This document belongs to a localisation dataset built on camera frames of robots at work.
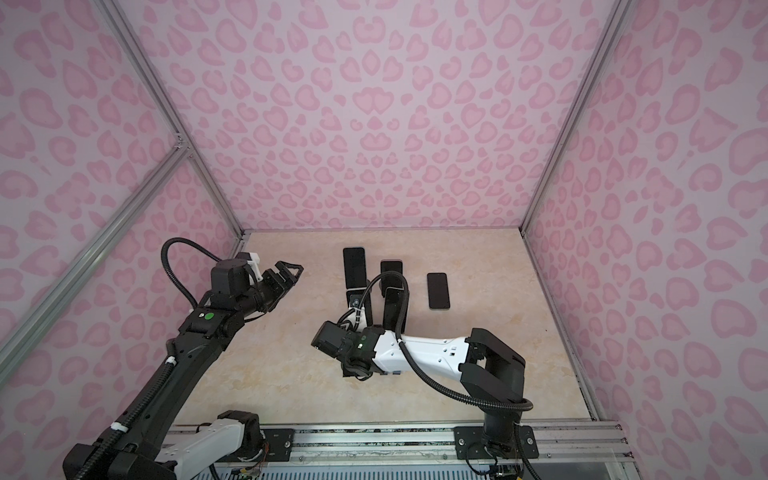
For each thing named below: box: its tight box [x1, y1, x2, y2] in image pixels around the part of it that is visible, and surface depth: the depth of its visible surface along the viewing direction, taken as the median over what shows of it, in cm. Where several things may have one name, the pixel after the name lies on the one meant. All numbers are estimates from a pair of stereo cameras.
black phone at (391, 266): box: [380, 260, 403, 275], surface depth 95 cm
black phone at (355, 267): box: [343, 247, 367, 289], surface depth 97 cm
